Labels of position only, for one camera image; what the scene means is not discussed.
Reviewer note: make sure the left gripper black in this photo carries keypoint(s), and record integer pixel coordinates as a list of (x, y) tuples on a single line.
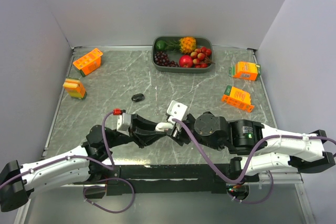
[(143, 131)]

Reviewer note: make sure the orange juice carton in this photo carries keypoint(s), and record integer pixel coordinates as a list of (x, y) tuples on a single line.
[(89, 62)]

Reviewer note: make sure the orange yellow carton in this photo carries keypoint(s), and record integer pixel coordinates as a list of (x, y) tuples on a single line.
[(75, 88)]

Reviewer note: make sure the orange green box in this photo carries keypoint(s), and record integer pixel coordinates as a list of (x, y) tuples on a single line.
[(245, 70)]

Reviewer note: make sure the grey fruit tray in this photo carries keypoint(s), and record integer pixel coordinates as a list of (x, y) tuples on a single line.
[(176, 55)]

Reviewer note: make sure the black charging case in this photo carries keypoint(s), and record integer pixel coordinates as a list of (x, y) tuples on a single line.
[(138, 97)]

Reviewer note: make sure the green lime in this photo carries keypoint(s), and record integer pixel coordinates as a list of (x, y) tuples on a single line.
[(160, 45)]

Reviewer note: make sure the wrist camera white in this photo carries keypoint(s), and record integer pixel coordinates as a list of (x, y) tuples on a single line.
[(176, 110), (123, 121)]

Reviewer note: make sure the red apple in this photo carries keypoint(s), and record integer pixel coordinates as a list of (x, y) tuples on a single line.
[(186, 61)]

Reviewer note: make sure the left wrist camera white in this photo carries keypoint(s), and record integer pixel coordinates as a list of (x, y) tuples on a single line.
[(123, 121)]

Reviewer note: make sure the orange pineapple toy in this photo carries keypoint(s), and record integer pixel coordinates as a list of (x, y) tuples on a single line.
[(185, 45)]

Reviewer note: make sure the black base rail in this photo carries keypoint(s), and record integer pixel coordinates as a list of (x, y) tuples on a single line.
[(178, 178)]

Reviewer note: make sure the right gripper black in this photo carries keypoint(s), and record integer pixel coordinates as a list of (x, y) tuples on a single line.
[(178, 136)]

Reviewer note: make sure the orange flat box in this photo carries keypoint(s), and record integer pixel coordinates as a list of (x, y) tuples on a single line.
[(238, 98)]

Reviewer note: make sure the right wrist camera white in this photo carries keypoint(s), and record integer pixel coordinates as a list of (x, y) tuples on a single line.
[(176, 110)]

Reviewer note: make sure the dark grape bunch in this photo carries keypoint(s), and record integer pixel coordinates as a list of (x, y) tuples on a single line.
[(161, 59)]

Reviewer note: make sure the red lychee bunch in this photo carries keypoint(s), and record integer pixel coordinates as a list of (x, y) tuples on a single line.
[(202, 57)]

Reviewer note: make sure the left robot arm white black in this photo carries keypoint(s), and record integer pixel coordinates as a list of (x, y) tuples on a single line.
[(83, 163)]

